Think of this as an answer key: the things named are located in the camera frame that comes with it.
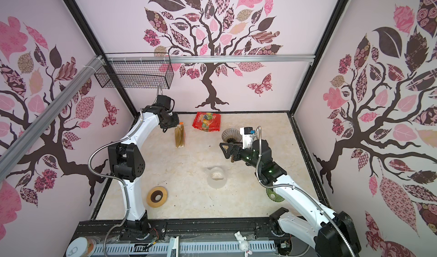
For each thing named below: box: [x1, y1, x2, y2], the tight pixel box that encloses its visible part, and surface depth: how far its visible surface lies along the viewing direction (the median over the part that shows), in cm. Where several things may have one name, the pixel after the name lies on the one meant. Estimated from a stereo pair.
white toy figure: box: [233, 230, 253, 257], surface depth 69 cm
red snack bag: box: [192, 111, 222, 132], surface depth 112 cm
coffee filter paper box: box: [174, 121, 186, 149], surface depth 102 cm
